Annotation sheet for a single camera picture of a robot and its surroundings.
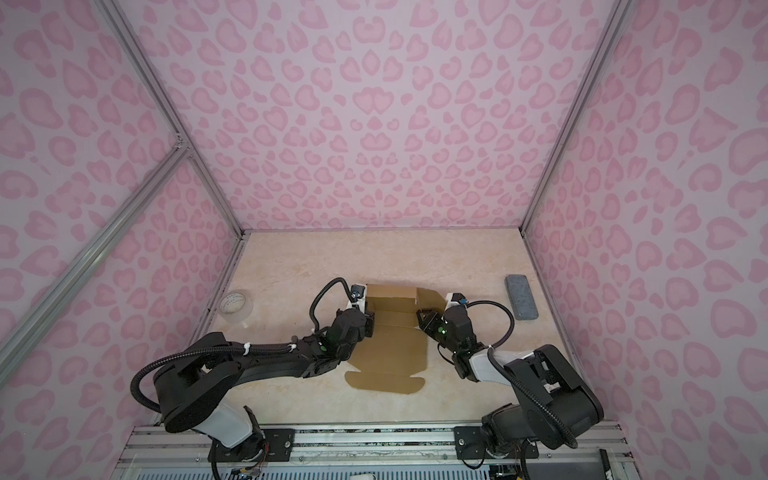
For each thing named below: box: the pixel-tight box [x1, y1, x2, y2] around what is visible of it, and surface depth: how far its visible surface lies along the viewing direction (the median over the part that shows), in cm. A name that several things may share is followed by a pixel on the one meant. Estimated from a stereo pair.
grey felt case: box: [505, 274, 539, 320], surface depth 100 cm
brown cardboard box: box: [344, 284, 446, 395], surface depth 87 cm
